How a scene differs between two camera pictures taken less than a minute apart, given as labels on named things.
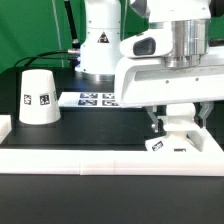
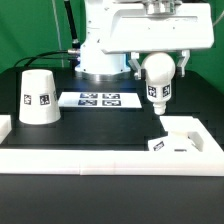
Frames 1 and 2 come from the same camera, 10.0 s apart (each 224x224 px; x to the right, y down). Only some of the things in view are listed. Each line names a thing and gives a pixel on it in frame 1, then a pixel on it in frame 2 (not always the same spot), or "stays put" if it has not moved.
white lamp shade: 39,103 stays put
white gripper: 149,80 → 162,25
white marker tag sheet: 88,100 stays put
